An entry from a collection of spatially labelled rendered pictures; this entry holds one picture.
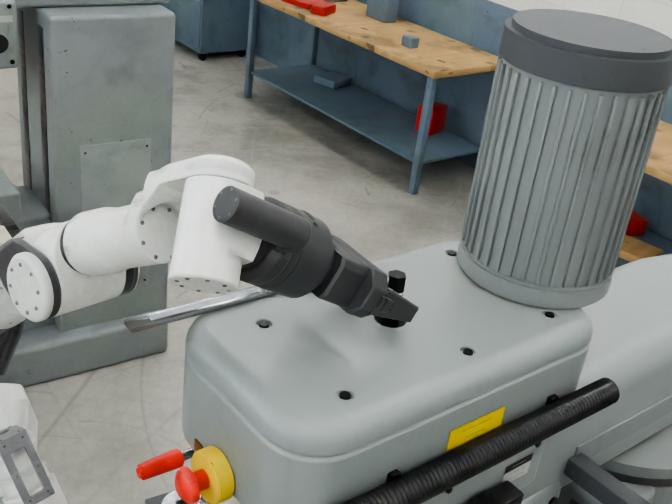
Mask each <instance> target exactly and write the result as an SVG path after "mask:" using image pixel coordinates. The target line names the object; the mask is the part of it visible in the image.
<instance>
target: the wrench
mask: <svg viewBox="0 0 672 504"><path fill-rule="evenodd" d="M258 289H259V287H257V286H253V287H249V288H245V289H241V290H237V291H235V292H233V293H228V294H222V295H218V296H214V297H210V298H206V299H202V300H199V301H195V302H191V303H187V304H183V305H179V306H176V307H172V308H168V309H164V310H160V311H156V312H152V313H149V314H145V315H141V316H137V317H133V318H129V319H125V320H124V325H125V326H126V327H127V328H128V330H129V331H130V332H131V333H135V332H138V331H142V330H146V329H149V328H153V327H157V326H160V325H164V324H168V323H172V322H175V321H179V320H183V319H186V318H190V317H194V316H197V315H201V314H205V313H209V312H212V311H216V310H220V309H223V308H227V307H231V306H234V305H238V304H242V303H246V302H249V301H253V300H257V299H260V298H264V297H268V296H271V295H275V294H277V293H274V292H271V291H268V290H266V291H265V292H264V293H263V294H261V293H259V292H258Z"/></svg>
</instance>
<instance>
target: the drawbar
mask: <svg viewBox="0 0 672 504"><path fill-rule="evenodd" d="M388 278H389V280H388V288H390V289H392V290H394V291H395V292H397V293H398V294H399V293H403V292H404V287H405V281H406V274H405V272H402V271H399V270H392V271H389V272H388ZM388 278H387V279H388ZM398 321H399V320H393V319H388V318H383V317H381V321H380V325H382V326H385V327H389V328H397V327H398Z"/></svg>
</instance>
